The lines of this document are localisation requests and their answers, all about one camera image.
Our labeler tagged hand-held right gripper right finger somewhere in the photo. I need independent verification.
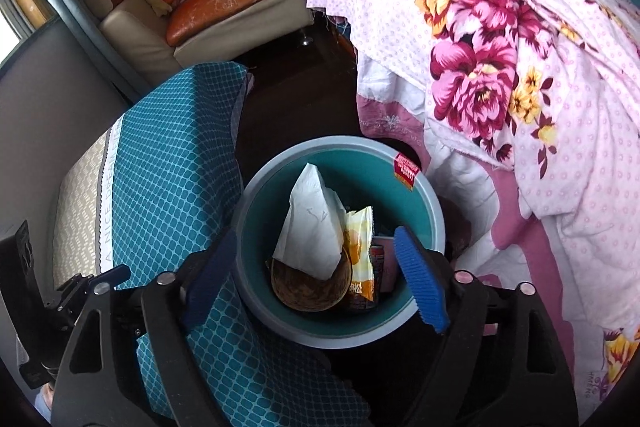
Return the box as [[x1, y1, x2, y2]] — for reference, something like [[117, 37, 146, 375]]
[[394, 226, 581, 427]]

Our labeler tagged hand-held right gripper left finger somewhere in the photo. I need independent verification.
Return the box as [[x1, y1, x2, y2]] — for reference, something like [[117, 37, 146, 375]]
[[50, 229, 238, 427]]

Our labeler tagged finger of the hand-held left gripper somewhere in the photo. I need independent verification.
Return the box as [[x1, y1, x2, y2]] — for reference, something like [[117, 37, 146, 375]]
[[45, 263, 132, 323]]

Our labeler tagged orange green snack bag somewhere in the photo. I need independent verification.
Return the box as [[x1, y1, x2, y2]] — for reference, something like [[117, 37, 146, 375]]
[[342, 206, 376, 303]]

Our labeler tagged white paper tissue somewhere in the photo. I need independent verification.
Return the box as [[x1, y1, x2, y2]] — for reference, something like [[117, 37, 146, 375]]
[[272, 163, 347, 280]]

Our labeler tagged teal plastic bin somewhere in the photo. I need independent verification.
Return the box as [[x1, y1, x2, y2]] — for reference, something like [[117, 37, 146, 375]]
[[230, 136, 447, 350]]

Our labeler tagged pink white bedsheet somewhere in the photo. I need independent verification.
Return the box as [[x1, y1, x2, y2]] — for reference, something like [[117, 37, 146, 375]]
[[355, 57, 576, 358]]

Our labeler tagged beige teal patterned tablecloth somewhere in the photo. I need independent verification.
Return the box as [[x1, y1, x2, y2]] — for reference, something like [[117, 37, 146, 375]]
[[52, 62, 371, 427]]

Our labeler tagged pink floral quilt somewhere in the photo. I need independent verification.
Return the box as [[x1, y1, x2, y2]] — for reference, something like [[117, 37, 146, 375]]
[[306, 0, 640, 408]]

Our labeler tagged beige leather sofa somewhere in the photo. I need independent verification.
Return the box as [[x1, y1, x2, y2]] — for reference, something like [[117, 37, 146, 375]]
[[82, 0, 316, 80]]

